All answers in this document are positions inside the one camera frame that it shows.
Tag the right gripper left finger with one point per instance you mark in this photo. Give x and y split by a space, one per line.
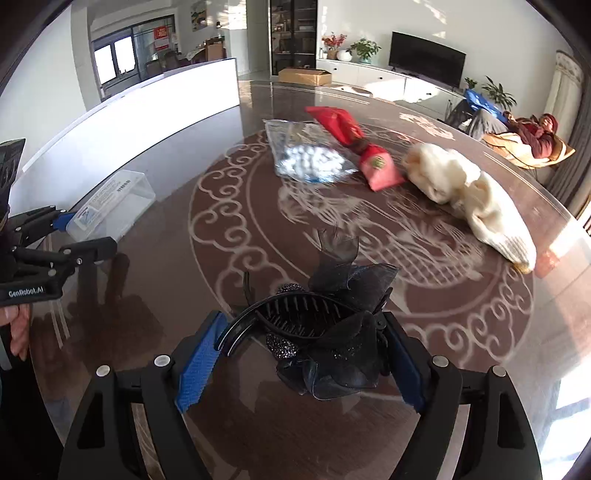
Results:
103 443

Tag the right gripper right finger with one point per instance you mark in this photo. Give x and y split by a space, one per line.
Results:
498 442

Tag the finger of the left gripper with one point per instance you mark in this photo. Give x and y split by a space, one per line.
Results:
28 227
31 263

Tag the clear plastic floss box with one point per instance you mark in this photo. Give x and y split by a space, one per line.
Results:
113 209

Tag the black bow hair claw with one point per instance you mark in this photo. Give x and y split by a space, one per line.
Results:
323 335

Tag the red candy pouch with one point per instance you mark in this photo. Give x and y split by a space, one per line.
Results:
375 162

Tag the person's left hand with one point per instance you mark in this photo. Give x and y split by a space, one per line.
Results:
18 318

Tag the white cardboard box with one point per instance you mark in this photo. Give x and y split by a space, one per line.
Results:
119 129

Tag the dining table with chairs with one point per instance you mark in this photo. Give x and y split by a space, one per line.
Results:
170 60

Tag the brown cardboard carton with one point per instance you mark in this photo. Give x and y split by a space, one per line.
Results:
305 76

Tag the dark display cabinet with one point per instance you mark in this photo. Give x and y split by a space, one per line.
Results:
293 34

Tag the yellow lounge chair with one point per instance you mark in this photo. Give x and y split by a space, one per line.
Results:
510 146

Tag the red flowers in vase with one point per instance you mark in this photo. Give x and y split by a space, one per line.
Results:
332 44

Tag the round white vase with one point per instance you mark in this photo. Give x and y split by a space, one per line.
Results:
344 55

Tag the person in red clothes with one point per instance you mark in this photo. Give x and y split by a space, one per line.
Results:
538 133

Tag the white tv cabinet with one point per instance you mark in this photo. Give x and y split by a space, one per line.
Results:
414 93

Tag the green potted plant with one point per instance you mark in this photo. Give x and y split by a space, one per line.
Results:
365 50

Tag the blue bag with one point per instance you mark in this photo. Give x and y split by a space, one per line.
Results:
478 102

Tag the leafy plant by television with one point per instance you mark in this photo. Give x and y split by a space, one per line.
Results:
498 95

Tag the black television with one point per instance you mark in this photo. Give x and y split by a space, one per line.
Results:
427 58

